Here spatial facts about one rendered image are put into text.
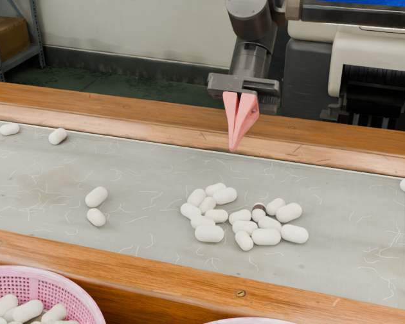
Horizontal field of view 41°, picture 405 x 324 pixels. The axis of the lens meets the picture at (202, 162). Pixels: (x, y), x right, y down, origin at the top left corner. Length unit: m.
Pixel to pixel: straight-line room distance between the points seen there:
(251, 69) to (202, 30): 2.16
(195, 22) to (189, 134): 2.05
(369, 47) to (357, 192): 0.51
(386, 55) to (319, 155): 0.44
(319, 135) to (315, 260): 0.28
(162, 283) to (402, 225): 0.34
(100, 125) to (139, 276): 0.41
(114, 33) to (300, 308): 2.69
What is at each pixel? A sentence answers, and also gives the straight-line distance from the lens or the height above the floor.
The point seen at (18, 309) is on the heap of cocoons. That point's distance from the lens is 0.64.
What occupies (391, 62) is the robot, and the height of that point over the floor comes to 0.76.
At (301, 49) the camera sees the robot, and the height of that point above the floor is 0.67.
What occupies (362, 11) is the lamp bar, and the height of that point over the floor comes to 1.06.
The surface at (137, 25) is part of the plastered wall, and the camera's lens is 3.07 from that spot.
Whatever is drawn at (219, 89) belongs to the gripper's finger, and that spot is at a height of 0.89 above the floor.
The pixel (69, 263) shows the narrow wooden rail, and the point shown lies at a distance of 0.65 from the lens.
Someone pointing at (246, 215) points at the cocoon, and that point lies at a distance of 0.72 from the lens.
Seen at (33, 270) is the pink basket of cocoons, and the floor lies 0.77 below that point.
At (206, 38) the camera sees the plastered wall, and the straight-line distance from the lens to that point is 2.94.
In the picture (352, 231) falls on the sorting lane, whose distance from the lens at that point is 0.74.
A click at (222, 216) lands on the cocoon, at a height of 0.75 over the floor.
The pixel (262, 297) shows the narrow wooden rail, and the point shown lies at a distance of 0.60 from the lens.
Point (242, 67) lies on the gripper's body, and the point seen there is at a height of 0.91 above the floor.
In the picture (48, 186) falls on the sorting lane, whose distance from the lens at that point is 0.84.
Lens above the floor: 1.19
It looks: 31 degrees down
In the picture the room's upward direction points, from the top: straight up
